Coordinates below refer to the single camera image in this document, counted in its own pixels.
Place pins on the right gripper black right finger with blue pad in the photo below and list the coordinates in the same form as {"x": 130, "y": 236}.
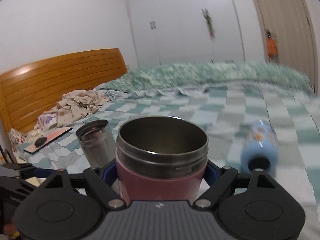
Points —
{"x": 220, "y": 181}

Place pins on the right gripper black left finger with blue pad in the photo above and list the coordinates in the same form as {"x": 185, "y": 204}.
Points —
{"x": 99, "y": 182}

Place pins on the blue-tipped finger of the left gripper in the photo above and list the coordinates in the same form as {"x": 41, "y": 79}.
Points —
{"x": 42, "y": 172}

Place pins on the pink steel tumbler cup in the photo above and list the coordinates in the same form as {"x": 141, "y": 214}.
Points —
{"x": 160, "y": 158}

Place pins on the tall stainless steel cup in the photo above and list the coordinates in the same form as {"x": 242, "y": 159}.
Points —
{"x": 97, "y": 142}

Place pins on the light blue cartoon cup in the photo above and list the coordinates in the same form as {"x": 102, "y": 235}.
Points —
{"x": 260, "y": 148}

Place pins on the black computer mouse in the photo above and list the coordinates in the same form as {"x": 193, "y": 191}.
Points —
{"x": 39, "y": 142}

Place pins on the beige crumpled clothing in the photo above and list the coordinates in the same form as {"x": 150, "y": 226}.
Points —
{"x": 77, "y": 104}

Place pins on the orange wooden headboard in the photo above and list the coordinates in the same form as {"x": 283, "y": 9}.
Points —
{"x": 29, "y": 90}

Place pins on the green floral quilt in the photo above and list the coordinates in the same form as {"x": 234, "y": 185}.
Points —
{"x": 189, "y": 75}

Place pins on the hanging ornament on wardrobe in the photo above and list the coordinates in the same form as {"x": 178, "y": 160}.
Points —
{"x": 209, "y": 23}

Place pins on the white wardrobe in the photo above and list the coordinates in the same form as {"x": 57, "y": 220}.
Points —
{"x": 172, "y": 31}

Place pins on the beige wooden door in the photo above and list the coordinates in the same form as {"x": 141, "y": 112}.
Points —
{"x": 290, "y": 24}

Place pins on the orange bag on door handle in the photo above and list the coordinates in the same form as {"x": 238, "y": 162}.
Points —
{"x": 271, "y": 45}

